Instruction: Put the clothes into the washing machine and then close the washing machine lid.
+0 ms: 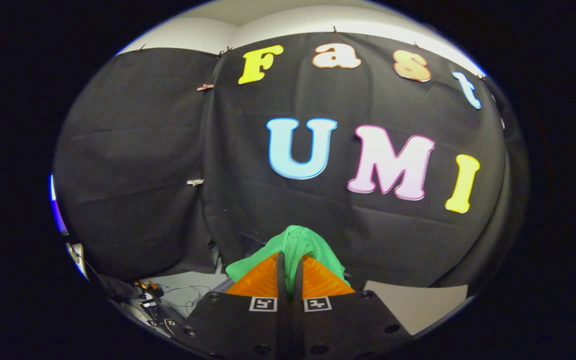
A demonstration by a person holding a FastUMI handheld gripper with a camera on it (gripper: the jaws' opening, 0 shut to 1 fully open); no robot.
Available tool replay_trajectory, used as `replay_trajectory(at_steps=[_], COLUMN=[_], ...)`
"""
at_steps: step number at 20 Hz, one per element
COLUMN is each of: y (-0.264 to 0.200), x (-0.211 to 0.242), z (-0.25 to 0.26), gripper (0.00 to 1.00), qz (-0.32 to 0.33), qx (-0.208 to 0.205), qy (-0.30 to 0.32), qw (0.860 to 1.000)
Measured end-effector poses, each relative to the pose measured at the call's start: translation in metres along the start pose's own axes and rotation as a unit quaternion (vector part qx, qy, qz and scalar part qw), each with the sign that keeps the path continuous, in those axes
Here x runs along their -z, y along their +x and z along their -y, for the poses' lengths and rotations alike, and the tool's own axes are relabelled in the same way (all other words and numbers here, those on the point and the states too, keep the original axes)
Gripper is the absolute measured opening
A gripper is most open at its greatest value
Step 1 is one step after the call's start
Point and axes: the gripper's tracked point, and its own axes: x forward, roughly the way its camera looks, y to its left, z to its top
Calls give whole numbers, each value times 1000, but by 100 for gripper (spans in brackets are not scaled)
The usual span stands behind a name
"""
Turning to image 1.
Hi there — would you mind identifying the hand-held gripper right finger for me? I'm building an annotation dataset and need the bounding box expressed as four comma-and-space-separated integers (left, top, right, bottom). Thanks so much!
289, 255, 415, 360

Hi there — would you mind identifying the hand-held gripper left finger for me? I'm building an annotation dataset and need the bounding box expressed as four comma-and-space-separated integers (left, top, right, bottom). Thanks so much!
170, 252, 290, 360

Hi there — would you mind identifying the green polo shirt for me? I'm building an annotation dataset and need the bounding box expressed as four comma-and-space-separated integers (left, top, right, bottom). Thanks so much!
225, 225, 351, 296

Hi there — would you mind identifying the black backdrop cloth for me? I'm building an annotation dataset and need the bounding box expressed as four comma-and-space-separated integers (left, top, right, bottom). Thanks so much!
53, 32, 529, 291

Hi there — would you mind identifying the orange black tool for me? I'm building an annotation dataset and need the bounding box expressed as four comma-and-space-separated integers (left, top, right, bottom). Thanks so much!
134, 280, 165, 302

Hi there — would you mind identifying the thin grey cable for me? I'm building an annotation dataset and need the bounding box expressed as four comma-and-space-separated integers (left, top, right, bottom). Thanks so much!
160, 284, 211, 310

